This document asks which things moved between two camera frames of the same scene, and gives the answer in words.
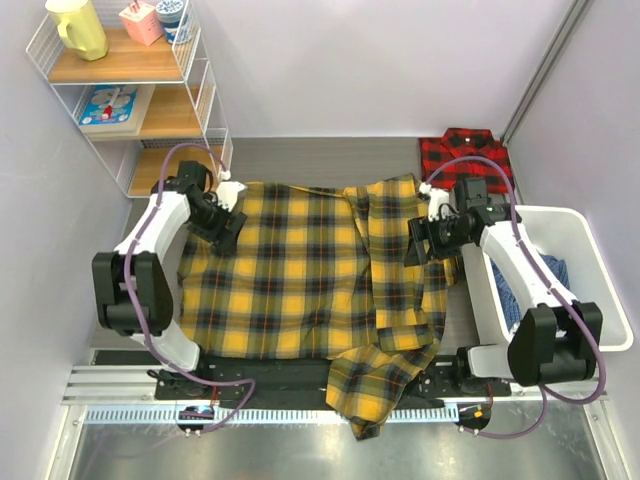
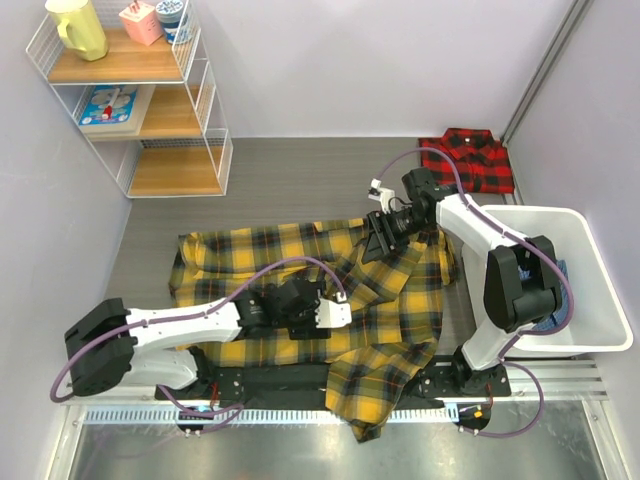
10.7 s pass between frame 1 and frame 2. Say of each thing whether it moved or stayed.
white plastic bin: stayed
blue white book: stayed
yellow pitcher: stayed
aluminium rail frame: stayed
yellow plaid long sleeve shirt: moved
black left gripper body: moved
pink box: stayed
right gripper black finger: moved
